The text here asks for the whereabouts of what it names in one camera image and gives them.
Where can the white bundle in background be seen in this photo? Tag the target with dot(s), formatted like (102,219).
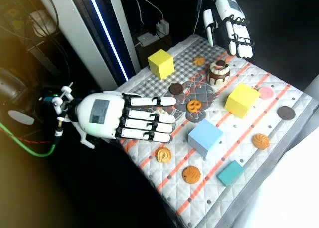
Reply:
(41,22)

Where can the white power adapter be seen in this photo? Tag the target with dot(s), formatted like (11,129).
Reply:
(162,27)

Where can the dark brown round cookie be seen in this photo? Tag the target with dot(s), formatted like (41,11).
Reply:
(286,113)
(176,88)

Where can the white power strip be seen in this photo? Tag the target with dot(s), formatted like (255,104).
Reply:
(147,38)

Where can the light blue foam cube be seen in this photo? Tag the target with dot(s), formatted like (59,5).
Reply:
(204,137)

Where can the pink round cookie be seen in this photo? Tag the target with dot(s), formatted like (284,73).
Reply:
(266,93)

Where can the white column with blue light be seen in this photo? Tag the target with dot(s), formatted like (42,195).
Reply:
(82,38)

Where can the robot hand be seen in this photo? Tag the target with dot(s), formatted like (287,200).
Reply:
(229,9)
(99,113)

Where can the yellow foam cube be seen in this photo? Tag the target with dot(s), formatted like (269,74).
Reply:
(160,63)
(241,101)

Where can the orange pretzel cookie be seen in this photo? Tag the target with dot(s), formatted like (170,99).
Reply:
(194,105)

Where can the round chocolate chip cookie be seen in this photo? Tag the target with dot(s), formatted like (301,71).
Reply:
(191,174)

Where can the chocolate drip toy cake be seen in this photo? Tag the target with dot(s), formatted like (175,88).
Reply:
(218,75)

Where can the small orange flower cookie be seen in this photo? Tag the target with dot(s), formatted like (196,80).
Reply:
(199,61)

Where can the grey quilt with bear print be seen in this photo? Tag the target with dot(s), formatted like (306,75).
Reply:
(249,163)

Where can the orange swirl cookie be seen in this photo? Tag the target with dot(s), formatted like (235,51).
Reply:
(163,155)
(260,141)

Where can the flat teal block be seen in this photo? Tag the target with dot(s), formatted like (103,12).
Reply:
(230,173)

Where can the brown box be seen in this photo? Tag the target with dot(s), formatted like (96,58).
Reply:
(149,53)

